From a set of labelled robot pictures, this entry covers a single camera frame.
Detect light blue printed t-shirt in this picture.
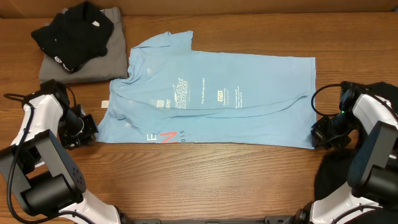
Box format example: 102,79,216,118
96,31,317,149

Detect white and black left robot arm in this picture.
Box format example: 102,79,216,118
1,80,129,224

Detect black garment at right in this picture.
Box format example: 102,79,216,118
313,81,398,224

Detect small white paper tag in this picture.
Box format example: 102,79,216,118
101,100,109,108

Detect grey folded garment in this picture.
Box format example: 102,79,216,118
39,7,128,84

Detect black folded polo shirt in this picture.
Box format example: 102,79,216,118
31,1,114,73

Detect brown cardboard back panel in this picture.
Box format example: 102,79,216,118
1,0,397,18

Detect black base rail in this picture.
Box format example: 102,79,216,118
131,215,290,224

